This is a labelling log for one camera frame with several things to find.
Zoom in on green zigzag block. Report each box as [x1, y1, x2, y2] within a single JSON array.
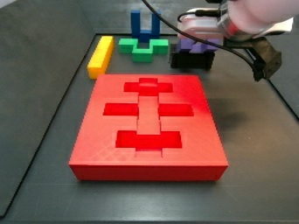
[[118, 38, 170, 63]]

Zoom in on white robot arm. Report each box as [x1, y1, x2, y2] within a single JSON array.
[[178, 0, 299, 42]]

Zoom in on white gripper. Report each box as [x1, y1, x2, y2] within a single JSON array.
[[178, 8, 223, 39]]

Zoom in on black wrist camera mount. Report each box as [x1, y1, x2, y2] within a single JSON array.
[[225, 37, 283, 81]]

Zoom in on black angle fixture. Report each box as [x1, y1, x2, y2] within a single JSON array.
[[170, 52, 215, 70]]

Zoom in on yellow long bar block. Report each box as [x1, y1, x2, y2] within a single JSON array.
[[89, 36, 115, 80]]

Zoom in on black camera cable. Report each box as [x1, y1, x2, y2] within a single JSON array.
[[141, 0, 263, 77]]

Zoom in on blue U-shaped block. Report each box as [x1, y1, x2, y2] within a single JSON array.
[[131, 10, 162, 43]]

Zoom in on red board with cutouts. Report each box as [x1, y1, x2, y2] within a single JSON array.
[[70, 74, 229, 181]]

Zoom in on purple U-shaped block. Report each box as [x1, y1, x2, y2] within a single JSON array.
[[175, 38, 219, 53]]

